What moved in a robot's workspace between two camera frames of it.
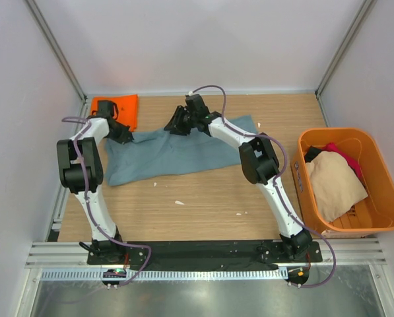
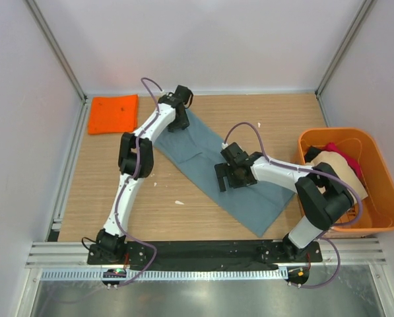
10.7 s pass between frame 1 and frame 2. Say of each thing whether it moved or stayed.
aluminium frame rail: stayed
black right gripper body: moved
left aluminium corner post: stayed
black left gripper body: moved
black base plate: stayed
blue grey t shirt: moved
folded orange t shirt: stayed
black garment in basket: stayed
